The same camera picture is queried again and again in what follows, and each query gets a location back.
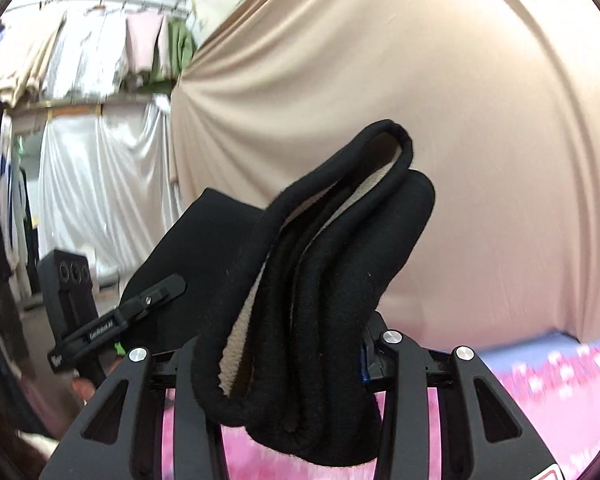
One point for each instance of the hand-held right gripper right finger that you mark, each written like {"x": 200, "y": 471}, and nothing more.
{"x": 382, "y": 360}

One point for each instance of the black pants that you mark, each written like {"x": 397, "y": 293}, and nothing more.
{"x": 330, "y": 260}

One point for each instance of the row of hanging clothes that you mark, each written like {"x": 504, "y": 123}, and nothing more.
{"x": 80, "y": 55}

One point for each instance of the person's left hand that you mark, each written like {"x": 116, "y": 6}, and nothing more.
{"x": 86, "y": 390}

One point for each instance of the white plastic sheet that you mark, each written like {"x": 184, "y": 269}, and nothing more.
{"x": 105, "y": 185}

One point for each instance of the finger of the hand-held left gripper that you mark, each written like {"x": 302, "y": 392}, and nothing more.
{"x": 152, "y": 297}

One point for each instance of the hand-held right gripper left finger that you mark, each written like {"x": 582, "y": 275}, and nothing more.
{"x": 192, "y": 440}

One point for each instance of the beige curtain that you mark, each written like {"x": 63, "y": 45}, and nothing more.
{"x": 480, "y": 135}

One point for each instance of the pink floral bedsheet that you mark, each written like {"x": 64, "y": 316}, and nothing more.
{"x": 555, "y": 400}

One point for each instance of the person's left forearm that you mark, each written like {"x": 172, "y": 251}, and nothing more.
{"x": 35, "y": 420}

